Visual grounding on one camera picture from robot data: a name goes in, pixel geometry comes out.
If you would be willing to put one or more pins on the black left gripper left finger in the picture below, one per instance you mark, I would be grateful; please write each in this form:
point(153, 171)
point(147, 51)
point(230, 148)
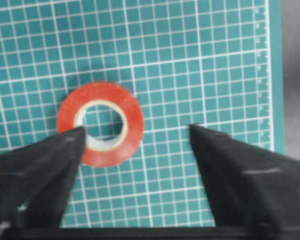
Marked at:
point(36, 180)

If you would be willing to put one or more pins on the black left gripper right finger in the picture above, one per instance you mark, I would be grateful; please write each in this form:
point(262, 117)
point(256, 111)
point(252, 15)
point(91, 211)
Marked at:
point(247, 186)

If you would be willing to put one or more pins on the red vinyl tape roll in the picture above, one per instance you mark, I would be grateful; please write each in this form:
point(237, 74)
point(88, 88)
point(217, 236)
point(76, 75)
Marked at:
point(111, 152)

